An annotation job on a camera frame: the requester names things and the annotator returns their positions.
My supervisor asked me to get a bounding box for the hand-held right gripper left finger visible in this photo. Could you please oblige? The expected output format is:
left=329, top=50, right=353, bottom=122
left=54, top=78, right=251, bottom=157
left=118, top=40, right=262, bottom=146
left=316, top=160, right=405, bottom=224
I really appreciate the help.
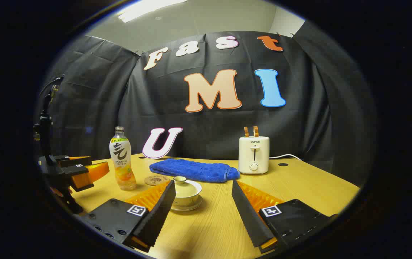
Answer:
left=74, top=180, right=176, bottom=252

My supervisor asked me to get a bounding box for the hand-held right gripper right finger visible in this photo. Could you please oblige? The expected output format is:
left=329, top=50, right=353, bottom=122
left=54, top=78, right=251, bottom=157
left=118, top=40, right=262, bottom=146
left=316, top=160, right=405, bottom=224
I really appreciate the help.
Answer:
left=232, top=180, right=339, bottom=254

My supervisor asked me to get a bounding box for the cream ceramic teacup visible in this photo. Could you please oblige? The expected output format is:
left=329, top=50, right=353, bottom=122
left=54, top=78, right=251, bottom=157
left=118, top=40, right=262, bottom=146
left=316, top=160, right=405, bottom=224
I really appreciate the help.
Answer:
left=172, top=194, right=202, bottom=208

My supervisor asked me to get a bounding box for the round brown coaster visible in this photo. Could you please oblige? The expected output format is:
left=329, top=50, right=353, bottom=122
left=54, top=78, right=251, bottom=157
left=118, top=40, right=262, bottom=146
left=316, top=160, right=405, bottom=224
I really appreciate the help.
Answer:
left=144, top=175, right=170, bottom=186

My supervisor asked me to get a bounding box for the labelled plastic water bottle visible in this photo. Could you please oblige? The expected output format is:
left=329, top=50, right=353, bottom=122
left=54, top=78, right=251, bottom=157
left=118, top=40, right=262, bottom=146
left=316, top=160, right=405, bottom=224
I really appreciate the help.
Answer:
left=109, top=126, right=137, bottom=191

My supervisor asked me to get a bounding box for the cream ceramic saucer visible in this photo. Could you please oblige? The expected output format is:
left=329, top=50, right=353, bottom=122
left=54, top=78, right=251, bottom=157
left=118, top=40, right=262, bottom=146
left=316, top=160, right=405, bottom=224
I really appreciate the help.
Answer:
left=172, top=196, right=203, bottom=212

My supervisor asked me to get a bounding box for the blue towel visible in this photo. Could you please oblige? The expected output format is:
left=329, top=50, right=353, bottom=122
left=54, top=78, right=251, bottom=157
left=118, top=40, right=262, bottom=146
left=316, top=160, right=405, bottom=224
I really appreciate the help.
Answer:
left=149, top=159, right=240, bottom=183

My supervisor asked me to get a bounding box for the black backdrop cloth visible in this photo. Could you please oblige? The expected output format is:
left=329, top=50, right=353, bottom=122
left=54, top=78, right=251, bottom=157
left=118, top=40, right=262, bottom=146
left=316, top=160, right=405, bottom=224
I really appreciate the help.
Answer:
left=37, top=31, right=372, bottom=187

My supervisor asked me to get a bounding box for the cream toaster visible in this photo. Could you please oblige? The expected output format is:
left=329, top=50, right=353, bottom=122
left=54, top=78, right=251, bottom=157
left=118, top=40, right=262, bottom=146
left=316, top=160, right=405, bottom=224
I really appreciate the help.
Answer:
left=238, top=136, right=270, bottom=175

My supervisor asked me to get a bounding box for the ceiling light panel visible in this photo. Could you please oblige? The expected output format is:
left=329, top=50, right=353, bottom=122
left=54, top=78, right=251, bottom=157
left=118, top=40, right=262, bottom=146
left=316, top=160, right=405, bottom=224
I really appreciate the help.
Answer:
left=118, top=0, right=188, bottom=23

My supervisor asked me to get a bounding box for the white toaster cable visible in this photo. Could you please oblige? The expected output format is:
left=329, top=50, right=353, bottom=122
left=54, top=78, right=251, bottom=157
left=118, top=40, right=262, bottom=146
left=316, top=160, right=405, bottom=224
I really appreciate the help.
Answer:
left=269, top=154, right=303, bottom=161

